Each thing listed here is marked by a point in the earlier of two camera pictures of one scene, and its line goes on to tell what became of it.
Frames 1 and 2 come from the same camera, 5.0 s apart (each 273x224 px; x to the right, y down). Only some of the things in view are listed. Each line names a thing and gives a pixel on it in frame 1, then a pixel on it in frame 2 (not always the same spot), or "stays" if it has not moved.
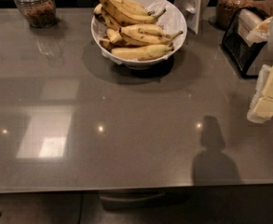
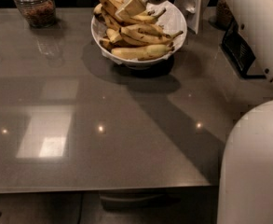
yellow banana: [143, 53] stays
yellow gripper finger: [266, 106] -> [123, 15]
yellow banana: [148, 35] stays
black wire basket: [241, 53] stays
